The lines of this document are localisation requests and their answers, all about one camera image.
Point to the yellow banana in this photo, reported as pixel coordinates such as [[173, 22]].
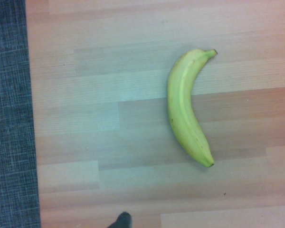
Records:
[[180, 102]]

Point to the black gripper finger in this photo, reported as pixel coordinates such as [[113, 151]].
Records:
[[123, 221]]

